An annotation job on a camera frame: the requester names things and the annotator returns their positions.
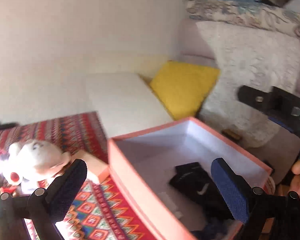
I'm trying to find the black cloth bag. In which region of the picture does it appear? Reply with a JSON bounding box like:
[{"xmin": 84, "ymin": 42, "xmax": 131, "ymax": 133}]
[{"xmin": 169, "ymin": 162, "xmax": 233, "ymax": 223}]

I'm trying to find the floral pillow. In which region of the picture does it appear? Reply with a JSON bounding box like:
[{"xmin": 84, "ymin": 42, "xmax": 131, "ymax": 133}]
[{"xmin": 185, "ymin": 0, "xmax": 300, "ymax": 39}]

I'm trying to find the white lace cover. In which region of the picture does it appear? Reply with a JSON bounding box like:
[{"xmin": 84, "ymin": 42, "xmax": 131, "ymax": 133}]
[{"xmin": 196, "ymin": 21, "xmax": 300, "ymax": 148}]

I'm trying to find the white bear plush toy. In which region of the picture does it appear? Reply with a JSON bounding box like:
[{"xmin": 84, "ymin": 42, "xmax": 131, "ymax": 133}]
[{"xmin": 2, "ymin": 139, "xmax": 71, "ymax": 181}]

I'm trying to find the pink cardboard shoe box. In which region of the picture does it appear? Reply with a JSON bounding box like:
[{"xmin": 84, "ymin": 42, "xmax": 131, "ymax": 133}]
[{"xmin": 108, "ymin": 118, "xmax": 272, "ymax": 239}]

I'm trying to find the colourful patterned tablecloth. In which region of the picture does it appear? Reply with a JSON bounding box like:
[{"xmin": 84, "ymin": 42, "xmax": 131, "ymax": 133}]
[{"xmin": 0, "ymin": 111, "xmax": 161, "ymax": 240}]

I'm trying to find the white cup red inside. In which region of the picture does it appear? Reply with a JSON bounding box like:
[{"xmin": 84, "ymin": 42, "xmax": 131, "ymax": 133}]
[{"xmin": 5, "ymin": 171, "xmax": 23, "ymax": 185}]

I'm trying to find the black pen on ledge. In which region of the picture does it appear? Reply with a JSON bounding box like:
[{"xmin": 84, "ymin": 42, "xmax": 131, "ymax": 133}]
[{"xmin": 0, "ymin": 122, "xmax": 19, "ymax": 131}]

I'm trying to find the white shoe box lid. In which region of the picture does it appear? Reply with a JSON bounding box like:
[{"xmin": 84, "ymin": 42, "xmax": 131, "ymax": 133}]
[{"xmin": 85, "ymin": 73, "xmax": 173, "ymax": 138}]

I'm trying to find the yellow cushion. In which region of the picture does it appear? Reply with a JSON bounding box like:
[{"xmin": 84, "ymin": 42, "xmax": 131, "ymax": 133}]
[{"xmin": 149, "ymin": 61, "xmax": 220, "ymax": 120}]

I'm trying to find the person hand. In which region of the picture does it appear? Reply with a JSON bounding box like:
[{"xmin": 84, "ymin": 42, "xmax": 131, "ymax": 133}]
[{"xmin": 289, "ymin": 159, "xmax": 300, "ymax": 195}]

